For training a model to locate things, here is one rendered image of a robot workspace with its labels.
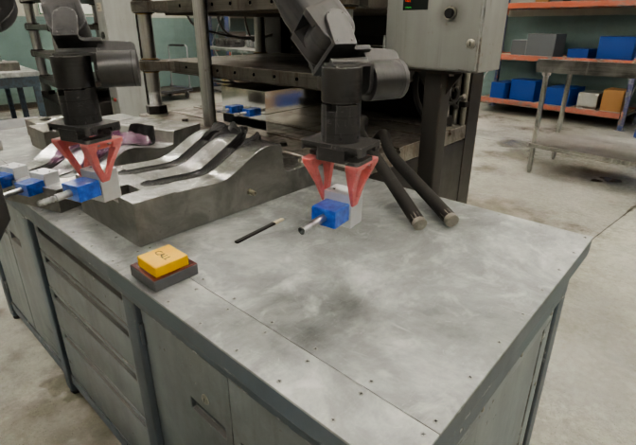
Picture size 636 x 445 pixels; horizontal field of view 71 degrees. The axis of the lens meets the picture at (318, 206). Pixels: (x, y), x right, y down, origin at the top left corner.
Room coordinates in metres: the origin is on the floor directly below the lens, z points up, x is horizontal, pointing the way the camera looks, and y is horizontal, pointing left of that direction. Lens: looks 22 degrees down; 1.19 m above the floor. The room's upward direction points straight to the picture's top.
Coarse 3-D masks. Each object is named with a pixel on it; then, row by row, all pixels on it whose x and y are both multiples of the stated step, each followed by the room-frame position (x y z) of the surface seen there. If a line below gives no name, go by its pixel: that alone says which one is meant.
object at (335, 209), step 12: (336, 192) 0.65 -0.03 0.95; (324, 204) 0.63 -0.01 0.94; (336, 204) 0.63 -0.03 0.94; (348, 204) 0.64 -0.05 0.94; (360, 204) 0.66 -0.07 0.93; (312, 216) 0.62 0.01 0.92; (324, 216) 0.61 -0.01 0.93; (336, 216) 0.60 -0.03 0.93; (348, 216) 0.63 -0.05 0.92; (360, 216) 0.66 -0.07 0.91; (300, 228) 0.57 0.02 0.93; (312, 228) 0.58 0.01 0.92
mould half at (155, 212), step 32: (160, 160) 1.06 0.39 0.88; (192, 160) 1.03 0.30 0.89; (224, 160) 0.99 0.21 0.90; (256, 160) 0.98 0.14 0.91; (288, 160) 1.14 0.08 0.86; (160, 192) 0.82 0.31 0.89; (192, 192) 0.85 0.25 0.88; (224, 192) 0.91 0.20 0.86; (256, 192) 0.98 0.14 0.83; (288, 192) 1.05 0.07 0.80; (128, 224) 0.78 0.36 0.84; (160, 224) 0.80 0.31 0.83; (192, 224) 0.85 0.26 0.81
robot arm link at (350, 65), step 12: (336, 60) 0.64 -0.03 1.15; (348, 60) 0.65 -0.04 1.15; (360, 60) 0.66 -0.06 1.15; (324, 72) 0.64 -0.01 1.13; (336, 72) 0.62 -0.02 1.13; (348, 72) 0.62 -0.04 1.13; (360, 72) 0.63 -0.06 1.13; (372, 72) 0.65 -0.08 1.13; (324, 84) 0.64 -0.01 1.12; (336, 84) 0.62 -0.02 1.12; (348, 84) 0.62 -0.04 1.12; (360, 84) 0.64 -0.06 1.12; (372, 84) 0.65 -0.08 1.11; (324, 96) 0.64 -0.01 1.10; (336, 96) 0.62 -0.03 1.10; (348, 96) 0.62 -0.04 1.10; (360, 96) 0.64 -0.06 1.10
